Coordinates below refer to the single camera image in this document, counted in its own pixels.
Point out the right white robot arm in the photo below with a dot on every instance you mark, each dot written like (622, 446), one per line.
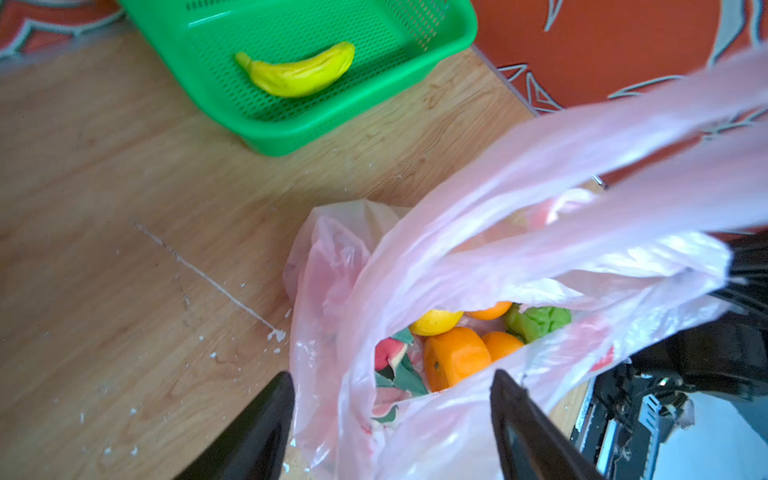
(631, 410)

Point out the yellow banana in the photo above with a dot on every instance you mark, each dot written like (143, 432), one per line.
(302, 78)

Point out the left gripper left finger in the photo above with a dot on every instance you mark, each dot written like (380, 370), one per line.
(253, 446)

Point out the yellow apple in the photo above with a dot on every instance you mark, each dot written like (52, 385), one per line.
(436, 322)

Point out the green fruit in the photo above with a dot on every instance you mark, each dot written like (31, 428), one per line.
(535, 322)

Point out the small orange fruit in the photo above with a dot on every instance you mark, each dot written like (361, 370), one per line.
(501, 344)

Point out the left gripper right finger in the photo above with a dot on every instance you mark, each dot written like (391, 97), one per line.
(528, 443)

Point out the pink plastic bag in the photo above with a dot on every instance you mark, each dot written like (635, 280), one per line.
(635, 264)

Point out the green plastic basket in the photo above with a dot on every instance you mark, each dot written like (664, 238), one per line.
(398, 43)

